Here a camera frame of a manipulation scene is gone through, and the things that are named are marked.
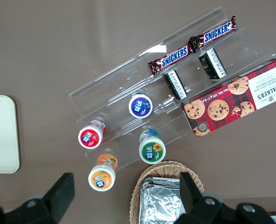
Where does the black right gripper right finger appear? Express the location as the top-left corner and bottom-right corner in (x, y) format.
(179, 172), (205, 215)

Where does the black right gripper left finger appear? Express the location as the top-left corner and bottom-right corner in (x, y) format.
(42, 172), (76, 224)

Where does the orange yogurt cup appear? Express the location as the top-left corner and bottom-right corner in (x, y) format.
(87, 153), (119, 192)

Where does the blue gum jar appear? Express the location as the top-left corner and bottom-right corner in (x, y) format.
(128, 92), (154, 119)

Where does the Snickers chocolate bar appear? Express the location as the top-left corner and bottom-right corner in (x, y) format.
(188, 15), (239, 50)
(148, 44), (195, 77)

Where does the small black gum box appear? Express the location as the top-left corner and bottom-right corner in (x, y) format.
(163, 69), (188, 101)
(198, 47), (228, 81)

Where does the red Walkers cookie box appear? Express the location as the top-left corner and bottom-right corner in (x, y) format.
(180, 56), (276, 138)

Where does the cream plastic tray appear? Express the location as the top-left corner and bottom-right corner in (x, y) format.
(0, 94), (21, 174)

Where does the clear acrylic stepped stand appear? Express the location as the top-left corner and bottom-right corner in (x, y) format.
(68, 6), (276, 175)

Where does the stack of foil trays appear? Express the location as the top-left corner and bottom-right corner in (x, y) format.
(139, 176), (188, 224)

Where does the red gum jar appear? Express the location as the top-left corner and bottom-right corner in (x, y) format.
(78, 119), (107, 150)

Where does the tan wicker basket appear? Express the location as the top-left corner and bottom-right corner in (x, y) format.
(129, 160), (205, 224)

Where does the green gum jar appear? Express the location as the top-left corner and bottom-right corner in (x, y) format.
(138, 128), (167, 165)

